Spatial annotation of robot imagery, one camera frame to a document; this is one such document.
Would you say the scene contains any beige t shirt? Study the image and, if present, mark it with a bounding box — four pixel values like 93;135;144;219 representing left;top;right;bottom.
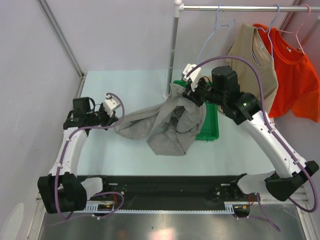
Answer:
227;23;279;113

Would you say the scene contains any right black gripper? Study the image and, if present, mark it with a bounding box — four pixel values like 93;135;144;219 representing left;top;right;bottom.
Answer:
183;76;226;107

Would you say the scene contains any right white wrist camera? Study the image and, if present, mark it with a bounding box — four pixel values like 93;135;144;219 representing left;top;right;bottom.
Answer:
181;63;201;92

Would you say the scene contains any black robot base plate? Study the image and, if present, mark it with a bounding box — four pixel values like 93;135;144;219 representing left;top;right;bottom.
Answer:
90;175;257;211

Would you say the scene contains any grey t shirt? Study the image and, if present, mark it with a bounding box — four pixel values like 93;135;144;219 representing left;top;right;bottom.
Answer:
114;83;207;156

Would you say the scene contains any aluminium corner post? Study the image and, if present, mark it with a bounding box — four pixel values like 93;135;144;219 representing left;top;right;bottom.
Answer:
36;0;87;98

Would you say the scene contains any empty light blue hanger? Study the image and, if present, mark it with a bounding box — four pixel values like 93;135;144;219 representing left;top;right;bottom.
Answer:
195;3;236;64

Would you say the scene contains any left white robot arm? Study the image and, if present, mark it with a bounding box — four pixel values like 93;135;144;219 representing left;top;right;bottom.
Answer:
37;92;124;215

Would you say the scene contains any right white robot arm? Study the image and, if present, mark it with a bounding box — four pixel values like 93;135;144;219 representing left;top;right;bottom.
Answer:
182;64;320;202

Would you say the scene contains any pink hanger with orange shirt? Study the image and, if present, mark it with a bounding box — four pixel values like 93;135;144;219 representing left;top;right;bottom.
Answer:
275;3;312;55

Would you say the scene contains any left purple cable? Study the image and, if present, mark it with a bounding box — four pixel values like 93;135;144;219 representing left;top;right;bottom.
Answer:
47;92;126;227

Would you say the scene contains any blue hanger with beige shirt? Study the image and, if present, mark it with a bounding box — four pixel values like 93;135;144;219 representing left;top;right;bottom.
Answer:
252;3;280;62

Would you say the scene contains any aluminium frame rail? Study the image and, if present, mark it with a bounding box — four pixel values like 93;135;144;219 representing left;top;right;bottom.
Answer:
259;190;309;206

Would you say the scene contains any white slotted cable duct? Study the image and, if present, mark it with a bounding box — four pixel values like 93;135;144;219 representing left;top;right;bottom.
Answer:
77;202;250;215

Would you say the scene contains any green plastic bin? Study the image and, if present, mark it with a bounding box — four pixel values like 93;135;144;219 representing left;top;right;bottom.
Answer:
172;79;220;142

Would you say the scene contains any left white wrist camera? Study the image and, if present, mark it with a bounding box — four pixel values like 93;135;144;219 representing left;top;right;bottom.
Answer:
102;93;121;117

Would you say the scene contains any metal clothes rack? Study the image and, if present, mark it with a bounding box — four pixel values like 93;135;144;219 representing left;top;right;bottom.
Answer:
163;0;320;99

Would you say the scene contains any orange t shirt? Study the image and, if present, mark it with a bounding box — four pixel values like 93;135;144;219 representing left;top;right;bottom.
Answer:
269;28;320;123

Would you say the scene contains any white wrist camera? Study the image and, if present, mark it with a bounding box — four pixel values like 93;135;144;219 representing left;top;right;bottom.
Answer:
102;93;121;117
181;63;201;92

